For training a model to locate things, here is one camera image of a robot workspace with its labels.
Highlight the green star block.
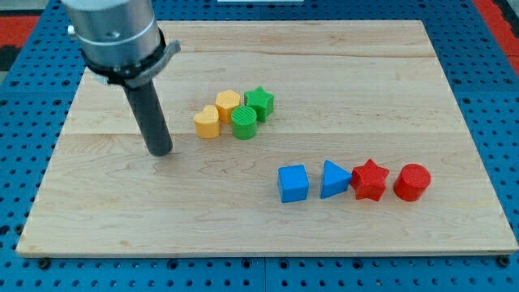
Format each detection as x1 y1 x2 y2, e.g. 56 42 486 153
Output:
244 86 275 123

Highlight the red star block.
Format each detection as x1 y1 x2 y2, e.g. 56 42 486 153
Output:
350 159 390 201

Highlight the yellow heart block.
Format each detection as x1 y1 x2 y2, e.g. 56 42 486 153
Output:
193 105 220 139

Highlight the blue cube block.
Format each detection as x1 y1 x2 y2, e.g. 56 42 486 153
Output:
277 165 310 204

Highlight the green cylinder block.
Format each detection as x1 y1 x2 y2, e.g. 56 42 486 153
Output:
231 106 257 140

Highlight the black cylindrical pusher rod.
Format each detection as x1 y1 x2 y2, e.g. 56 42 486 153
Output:
123 80 173 157

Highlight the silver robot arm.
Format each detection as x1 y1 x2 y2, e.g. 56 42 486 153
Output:
62 0 181 88

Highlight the blue triangle block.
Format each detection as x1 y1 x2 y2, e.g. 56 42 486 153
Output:
320 160 352 199

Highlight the wooden board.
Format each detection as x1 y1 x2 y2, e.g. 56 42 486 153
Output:
16 20 518 258

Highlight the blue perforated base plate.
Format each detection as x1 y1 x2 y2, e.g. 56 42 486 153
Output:
1 0 518 291

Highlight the yellow hexagon block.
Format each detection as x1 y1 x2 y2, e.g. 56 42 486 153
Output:
215 90 241 123

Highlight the red cylinder block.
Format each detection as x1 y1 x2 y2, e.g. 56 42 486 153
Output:
392 164 431 202

